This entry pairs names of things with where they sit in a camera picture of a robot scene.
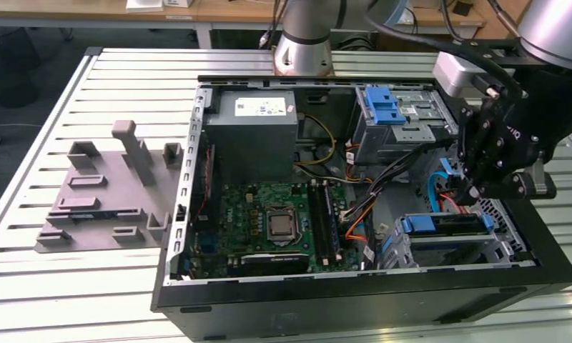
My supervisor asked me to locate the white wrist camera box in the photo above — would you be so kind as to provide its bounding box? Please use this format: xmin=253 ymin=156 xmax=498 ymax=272
xmin=431 ymin=51 xmax=488 ymax=97

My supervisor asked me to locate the green motherboard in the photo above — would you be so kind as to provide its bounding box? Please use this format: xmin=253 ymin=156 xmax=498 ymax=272
xmin=189 ymin=180 xmax=362 ymax=278

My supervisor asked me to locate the silver CPU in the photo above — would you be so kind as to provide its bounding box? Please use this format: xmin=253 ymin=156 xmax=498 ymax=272
xmin=269 ymin=214 xmax=294 ymax=241

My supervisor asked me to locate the orange wire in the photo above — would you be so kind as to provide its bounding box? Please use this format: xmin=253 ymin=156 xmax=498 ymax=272
xmin=345 ymin=216 xmax=370 ymax=244

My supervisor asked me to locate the CPU socket with metal cover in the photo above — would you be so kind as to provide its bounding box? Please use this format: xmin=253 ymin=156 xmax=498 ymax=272
xmin=263 ymin=206 xmax=299 ymax=247

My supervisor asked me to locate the black graphics card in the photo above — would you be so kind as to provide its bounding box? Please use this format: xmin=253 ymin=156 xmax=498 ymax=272
xmin=226 ymin=252 xmax=310 ymax=277

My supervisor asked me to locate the red power wire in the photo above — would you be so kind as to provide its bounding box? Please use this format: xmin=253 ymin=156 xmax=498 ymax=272
xmin=435 ymin=191 xmax=470 ymax=215

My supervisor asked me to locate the black RAM stick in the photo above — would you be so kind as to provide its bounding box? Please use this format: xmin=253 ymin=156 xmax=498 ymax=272
xmin=322 ymin=181 xmax=342 ymax=259

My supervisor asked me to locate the grey parts rack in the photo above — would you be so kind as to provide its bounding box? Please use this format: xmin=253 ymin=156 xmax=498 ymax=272
xmin=32 ymin=119 xmax=186 ymax=254

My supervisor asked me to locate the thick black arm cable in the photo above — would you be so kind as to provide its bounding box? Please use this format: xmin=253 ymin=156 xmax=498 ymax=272
xmin=361 ymin=0 xmax=530 ymax=108

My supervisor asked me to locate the grey power supply unit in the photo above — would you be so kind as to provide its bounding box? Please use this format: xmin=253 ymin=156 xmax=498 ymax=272
xmin=203 ymin=89 xmax=299 ymax=183

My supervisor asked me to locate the black RAM slot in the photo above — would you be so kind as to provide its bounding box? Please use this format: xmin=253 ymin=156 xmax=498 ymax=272
xmin=309 ymin=180 xmax=329 ymax=264

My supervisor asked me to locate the hard disk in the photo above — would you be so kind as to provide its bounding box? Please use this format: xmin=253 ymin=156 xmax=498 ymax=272
xmin=379 ymin=212 xmax=496 ymax=268

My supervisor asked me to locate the blue data wire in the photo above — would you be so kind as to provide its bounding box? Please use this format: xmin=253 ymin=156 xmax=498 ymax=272
xmin=427 ymin=156 xmax=462 ymax=214

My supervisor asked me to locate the metal drive cage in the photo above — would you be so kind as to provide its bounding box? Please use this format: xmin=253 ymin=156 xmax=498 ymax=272
xmin=351 ymin=85 xmax=459 ymax=167

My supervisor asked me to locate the black PC case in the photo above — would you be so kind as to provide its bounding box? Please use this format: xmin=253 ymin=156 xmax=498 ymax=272
xmin=150 ymin=74 xmax=572 ymax=342

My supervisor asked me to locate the metal disk bay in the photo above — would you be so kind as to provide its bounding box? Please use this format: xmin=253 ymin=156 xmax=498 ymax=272
xmin=393 ymin=210 xmax=525 ymax=269

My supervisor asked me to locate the wooden desk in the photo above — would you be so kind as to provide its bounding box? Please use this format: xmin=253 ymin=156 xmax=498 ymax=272
xmin=55 ymin=0 xmax=488 ymax=54

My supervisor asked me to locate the yellow wire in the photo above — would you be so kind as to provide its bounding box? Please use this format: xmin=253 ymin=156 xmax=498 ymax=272
xmin=294 ymin=114 xmax=337 ymax=167

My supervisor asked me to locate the blue green RAM stick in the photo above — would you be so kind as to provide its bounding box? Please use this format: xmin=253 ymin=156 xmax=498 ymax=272
xmin=70 ymin=212 xmax=118 ymax=221

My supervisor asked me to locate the blue plastic drive latch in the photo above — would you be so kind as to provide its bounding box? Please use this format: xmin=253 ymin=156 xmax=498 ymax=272
xmin=363 ymin=86 xmax=406 ymax=126

